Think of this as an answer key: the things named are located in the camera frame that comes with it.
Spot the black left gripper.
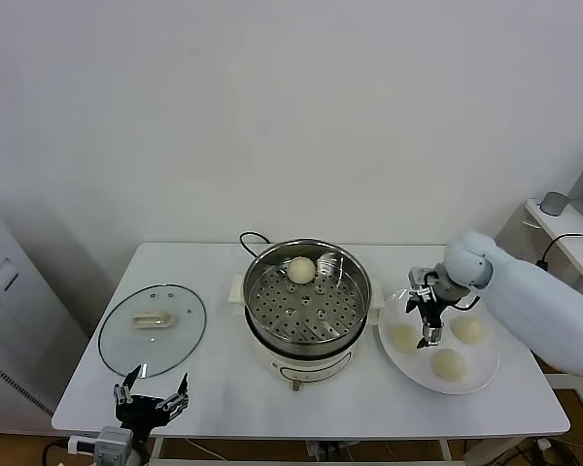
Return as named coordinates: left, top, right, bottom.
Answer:
left=112, top=364, right=191, bottom=441

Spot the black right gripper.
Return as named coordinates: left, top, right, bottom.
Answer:
left=405, top=288, right=446, bottom=350

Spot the white steamed baozi bun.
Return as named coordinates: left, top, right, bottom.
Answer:
left=451, top=316, right=487, bottom=346
left=430, top=348, right=468, bottom=383
left=286, top=256, right=318, bottom=285
left=391, top=323, right=419, bottom=354

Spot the glass lid with cream handle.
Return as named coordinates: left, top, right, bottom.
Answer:
left=97, top=284, right=208, bottom=380

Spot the perforated steel steamer basket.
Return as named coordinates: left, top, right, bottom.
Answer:
left=241, top=237, right=373, bottom=344

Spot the white round plate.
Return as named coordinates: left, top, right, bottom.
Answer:
left=377, top=285, right=500, bottom=395

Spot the cream electric cooker base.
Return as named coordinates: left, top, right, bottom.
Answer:
left=228, top=274, right=386, bottom=392

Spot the white cabinet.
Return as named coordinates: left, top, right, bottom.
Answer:
left=0, top=196, right=91, bottom=438

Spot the grey cylinder speaker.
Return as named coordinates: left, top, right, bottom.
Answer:
left=538, top=191, right=569, bottom=216

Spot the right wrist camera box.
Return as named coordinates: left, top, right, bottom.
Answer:
left=407, top=265, right=441, bottom=292

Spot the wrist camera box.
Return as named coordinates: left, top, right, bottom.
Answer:
left=67, top=425, right=133, bottom=466
left=407, top=265, right=441, bottom=292

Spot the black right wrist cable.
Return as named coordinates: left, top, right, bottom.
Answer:
left=451, top=293, right=481, bottom=312

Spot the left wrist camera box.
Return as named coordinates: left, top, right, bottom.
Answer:
left=67, top=425, right=133, bottom=466

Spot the black power adapter with cable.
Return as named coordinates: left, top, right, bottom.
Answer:
left=535, top=233, right=583, bottom=272

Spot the white floor stand frame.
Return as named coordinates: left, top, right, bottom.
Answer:
left=551, top=373, right=583, bottom=421

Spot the black cooker power cord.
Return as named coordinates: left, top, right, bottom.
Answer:
left=237, top=231, right=273, bottom=266

